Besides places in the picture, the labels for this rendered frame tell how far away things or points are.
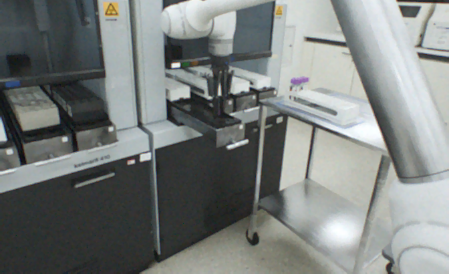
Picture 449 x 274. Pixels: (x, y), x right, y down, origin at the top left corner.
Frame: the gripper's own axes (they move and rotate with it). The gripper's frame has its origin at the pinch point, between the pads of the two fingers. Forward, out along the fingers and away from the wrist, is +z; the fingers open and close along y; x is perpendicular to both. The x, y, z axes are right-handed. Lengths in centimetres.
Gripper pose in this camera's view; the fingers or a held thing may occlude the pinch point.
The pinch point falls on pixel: (218, 104)
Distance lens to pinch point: 125.3
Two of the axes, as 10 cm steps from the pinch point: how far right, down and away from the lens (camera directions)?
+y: -7.8, 2.1, -5.9
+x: 6.3, 3.1, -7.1
